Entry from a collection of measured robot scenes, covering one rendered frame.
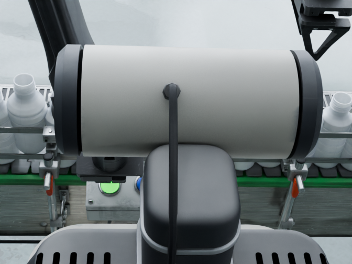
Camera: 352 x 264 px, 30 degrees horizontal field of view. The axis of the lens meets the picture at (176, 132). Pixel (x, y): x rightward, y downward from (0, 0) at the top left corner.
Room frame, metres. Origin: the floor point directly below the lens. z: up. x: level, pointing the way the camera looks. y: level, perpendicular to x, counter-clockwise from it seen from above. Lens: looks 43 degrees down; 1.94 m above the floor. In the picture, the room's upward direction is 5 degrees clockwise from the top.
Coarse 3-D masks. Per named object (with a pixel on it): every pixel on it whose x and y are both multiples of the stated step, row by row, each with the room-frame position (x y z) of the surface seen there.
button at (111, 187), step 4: (104, 184) 0.73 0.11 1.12; (108, 184) 0.73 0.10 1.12; (112, 184) 0.73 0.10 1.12; (116, 184) 0.73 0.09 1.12; (104, 188) 0.73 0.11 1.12; (108, 188) 0.73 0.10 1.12; (112, 188) 0.73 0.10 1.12; (116, 188) 0.73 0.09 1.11; (108, 192) 0.72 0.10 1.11; (112, 192) 0.73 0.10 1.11
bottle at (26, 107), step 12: (24, 84) 0.91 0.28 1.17; (12, 96) 0.89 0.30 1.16; (24, 96) 0.87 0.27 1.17; (36, 96) 0.89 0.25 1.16; (12, 108) 0.87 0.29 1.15; (24, 108) 0.86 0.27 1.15; (36, 108) 0.87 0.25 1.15; (12, 120) 0.86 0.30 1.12; (24, 120) 0.86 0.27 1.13; (36, 120) 0.86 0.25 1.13; (24, 144) 0.86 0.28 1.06; (36, 144) 0.87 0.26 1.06
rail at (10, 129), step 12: (0, 132) 0.85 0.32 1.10; (12, 132) 0.85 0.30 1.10; (24, 132) 0.85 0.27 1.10; (36, 132) 0.86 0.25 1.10; (324, 132) 0.91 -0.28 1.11; (336, 132) 0.92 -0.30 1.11; (0, 156) 0.85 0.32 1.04; (12, 156) 0.85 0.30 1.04; (24, 156) 0.85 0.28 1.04; (36, 156) 0.86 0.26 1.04; (60, 156) 0.86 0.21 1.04; (72, 156) 0.86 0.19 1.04
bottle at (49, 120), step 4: (52, 92) 0.90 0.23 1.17; (48, 108) 0.90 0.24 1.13; (48, 112) 0.89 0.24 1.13; (48, 116) 0.88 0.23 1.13; (48, 120) 0.87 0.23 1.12; (52, 120) 0.87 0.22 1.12; (48, 124) 0.87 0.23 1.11; (52, 124) 0.87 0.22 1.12; (60, 152) 0.87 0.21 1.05; (64, 160) 0.87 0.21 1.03; (68, 160) 0.87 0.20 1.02; (72, 160) 0.88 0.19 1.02; (60, 164) 0.86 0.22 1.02; (64, 164) 0.87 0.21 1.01; (68, 164) 0.87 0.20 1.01; (72, 164) 0.88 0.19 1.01
